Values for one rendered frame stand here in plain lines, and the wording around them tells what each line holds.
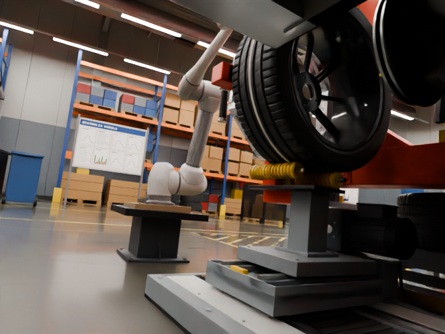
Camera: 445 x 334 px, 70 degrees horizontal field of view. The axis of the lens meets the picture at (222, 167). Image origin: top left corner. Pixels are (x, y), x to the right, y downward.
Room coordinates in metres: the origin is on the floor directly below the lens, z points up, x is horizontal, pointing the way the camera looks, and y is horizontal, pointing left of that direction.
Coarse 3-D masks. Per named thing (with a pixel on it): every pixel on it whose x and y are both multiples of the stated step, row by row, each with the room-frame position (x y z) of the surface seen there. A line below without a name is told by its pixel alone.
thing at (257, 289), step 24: (216, 264) 1.11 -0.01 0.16; (240, 264) 1.13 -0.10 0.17; (240, 288) 0.98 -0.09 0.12; (264, 288) 0.89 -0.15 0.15; (288, 288) 0.88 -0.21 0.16; (312, 288) 0.93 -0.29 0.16; (336, 288) 0.99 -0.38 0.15; (360, 288) 1.05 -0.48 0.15; (264, 312) 0.89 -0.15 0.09; (288, 312) 0.89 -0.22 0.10
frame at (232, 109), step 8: (304, 48) 1.32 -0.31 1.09; (304, 56) 1.37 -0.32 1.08; (312, 56) 1.35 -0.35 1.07; (312, 64) 1.37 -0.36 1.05; (320, 64) 1.38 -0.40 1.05; (312, 72) 1.41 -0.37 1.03; (328, 80) 1.41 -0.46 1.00; (328, 88) 1.41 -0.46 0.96; (232, 96) 1.19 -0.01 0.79; (232, 104) 1.17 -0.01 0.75; (320, 104) 1.45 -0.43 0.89; (328, 104) 1.42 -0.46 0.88; (232, 112) 1.19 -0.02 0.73; (328, 112) 1.42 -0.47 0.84; (240, 128) 1.22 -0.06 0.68; (320, 128) 1.45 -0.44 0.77; (256, 152) 1.26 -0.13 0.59
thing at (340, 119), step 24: (336, 24) 1.11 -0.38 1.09; (312, 48) 1.26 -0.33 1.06; (336, 48) 1.24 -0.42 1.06; (360, 48) 1.18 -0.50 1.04; (336, 72) 1.32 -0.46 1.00; (360, 72) 1.24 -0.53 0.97; (312, 96) 1.23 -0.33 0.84; (336, 96) 1.37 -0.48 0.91; (360, 96) 1.27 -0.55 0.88; (336, 120) 1.36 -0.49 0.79; (360, 120) 1.25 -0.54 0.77; (336, 144) 1.07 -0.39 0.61; (360, 144) 1.14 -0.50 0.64
